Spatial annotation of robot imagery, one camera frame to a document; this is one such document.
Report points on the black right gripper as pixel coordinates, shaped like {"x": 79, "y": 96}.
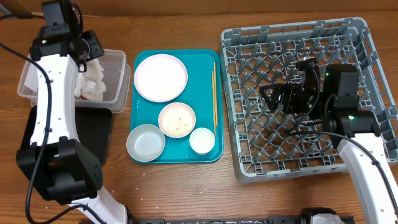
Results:
{"x": 290, "y": 90}

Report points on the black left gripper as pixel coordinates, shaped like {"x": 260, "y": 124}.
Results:
{"x": 97, "y": 49}

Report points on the white tissue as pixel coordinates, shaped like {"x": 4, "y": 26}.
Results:
{"x": 90, "y": 85}

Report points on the large white plate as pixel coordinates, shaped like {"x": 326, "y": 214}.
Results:
{"x": 160, "y": 78}

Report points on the small white cup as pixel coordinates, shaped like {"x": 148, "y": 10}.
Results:
{"x": 202, "y": 140}

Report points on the pink bowl with rice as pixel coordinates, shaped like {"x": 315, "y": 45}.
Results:
{"x": 177, "y": 120}

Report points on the grey bowl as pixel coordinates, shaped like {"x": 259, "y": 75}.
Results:
{"x": 145, "y": 143}

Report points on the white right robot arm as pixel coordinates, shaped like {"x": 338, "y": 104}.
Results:
{"x": 354, "y": 133}

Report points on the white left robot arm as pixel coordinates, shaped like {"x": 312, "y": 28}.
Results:
{"x": 56, "y": 163}

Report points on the clear plastic waste bin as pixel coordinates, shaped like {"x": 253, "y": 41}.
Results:
{"x": 117, "y": 74}

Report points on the grey dishwasher rack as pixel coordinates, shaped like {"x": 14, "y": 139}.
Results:
{"x": 272, "y": 75}

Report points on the black food waste tray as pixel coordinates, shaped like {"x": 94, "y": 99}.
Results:
{"x": 93, "y": 125}

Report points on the wooden chopstick left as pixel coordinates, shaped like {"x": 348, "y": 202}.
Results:
{"x": 214, "y": 102}

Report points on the teal serving tray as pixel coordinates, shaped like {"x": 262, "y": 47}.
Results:
{"x": 197, "y": 94}

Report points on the cardboard back wall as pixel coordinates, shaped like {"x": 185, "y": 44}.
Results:
{"x": 203, "y": 7}

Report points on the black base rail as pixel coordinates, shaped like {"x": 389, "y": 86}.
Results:
{"x": 306, "y": 216}

